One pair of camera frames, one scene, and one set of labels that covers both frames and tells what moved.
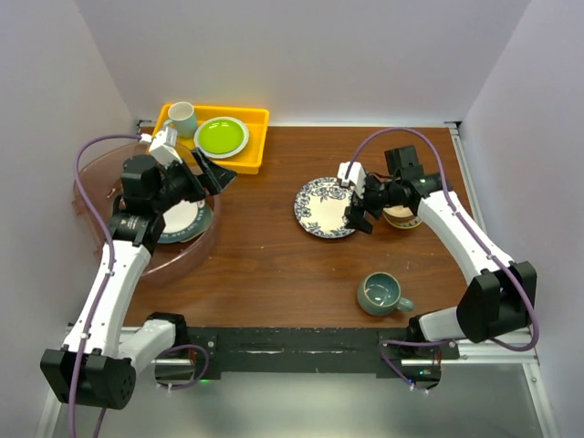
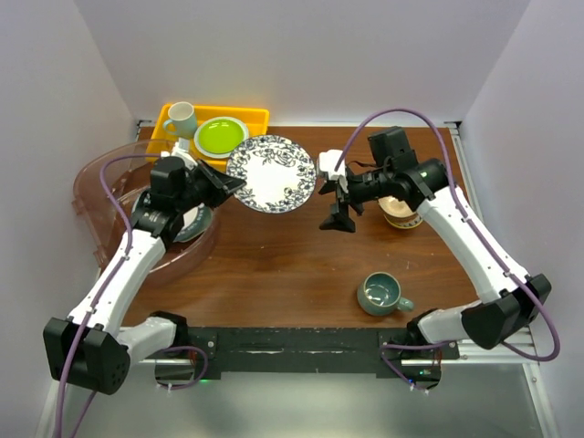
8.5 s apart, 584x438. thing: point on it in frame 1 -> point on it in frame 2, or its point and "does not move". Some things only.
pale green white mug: (182, 115) does not move
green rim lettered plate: (185, 222) does not move
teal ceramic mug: (380, 294) does not move
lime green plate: (221, 137) does not move
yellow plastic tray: (249, 160) does not move
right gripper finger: (355, 216) -> (329, 186)
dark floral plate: (320, 205) -> (278, 172)
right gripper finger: (365, 224) -> (340, 220)
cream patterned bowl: (400, 217) does not move
